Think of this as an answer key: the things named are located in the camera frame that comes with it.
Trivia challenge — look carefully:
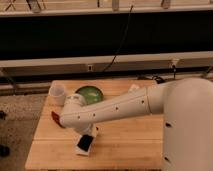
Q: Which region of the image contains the white wall outlet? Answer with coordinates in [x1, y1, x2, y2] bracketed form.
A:
[88, 65, 93, 72]

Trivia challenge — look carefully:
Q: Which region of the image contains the green bowl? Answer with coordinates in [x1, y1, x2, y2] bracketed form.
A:
[76, 86, 103, 105]

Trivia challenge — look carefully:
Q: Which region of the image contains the red chili pepper toy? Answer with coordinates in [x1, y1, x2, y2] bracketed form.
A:
[51, 111, 64, 128]

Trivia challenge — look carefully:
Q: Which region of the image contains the black eraser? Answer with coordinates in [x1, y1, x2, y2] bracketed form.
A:
[77, 135, 93, 151]

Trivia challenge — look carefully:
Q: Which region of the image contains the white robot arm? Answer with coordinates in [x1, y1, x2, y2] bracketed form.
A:
[60, 78, 213, 171]

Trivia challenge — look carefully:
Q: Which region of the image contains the white sponge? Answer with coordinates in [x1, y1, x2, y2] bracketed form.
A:
[75, 135, 92, 156]

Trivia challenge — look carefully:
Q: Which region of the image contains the white cup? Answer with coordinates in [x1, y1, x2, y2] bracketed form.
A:
[49, 84, 66, 106]

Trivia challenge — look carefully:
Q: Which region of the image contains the white plastic bottle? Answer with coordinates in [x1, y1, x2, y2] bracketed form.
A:
[128, 84, 140, 92]

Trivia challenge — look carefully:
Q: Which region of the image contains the black hanging cable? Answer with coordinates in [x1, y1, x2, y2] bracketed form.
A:
[102, 3, 135, 72]

